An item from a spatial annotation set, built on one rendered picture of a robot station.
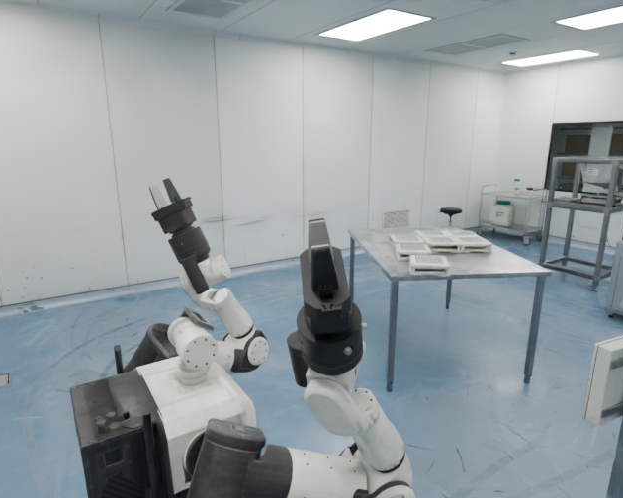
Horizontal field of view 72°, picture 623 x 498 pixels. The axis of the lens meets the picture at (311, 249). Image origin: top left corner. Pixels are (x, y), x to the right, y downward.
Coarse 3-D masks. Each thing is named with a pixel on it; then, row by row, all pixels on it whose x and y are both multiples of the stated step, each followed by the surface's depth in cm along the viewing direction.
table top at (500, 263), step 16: (368, 240) 373; (384, 240) 373; (384, 256) 323; (448, 256) 323; (464, 256) 323; (480, 256) 323; (496, 256) 323; (512, 256) 323; (384, 272) 291; (400, 272) 284; (464, 272) 284; (480, 272) 284; (496, 272) 284; (512, 272) 284; (528, 272) 285; (544, 272) 286
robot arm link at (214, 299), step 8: (184, 280) 110; (184, 288) 110; (224, 288) 119; (192, 296) 112; (200, 296) 113; (208, 296) 116; (216, 296) 117; (224, 296) 115; (232, 296) 117; (200, 304) 113; (208, 304) 114; (216, 304) 114; (224, 304) 114
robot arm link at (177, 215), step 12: (180, 204) 105; (192, 204) 107; (156, 216) 109; (168, 216) 107; (180, 216) 106; (192, 216) 109; (168, 228) 109; (180, 228) 107; (192, 228) 109; (168, 240) 108; (180, 240) 106; (192, 240) 107; (204, 240) 110; (180, 252) 107
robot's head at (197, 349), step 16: (176, 320) 85; (192, 320) 86; (176, 336) 82; (192, 336) 78; (208, 336) 78; (192, 352) 77; (208, 352) 79; (176, 368) 83; (192, 368) 78; (208, 368) 83
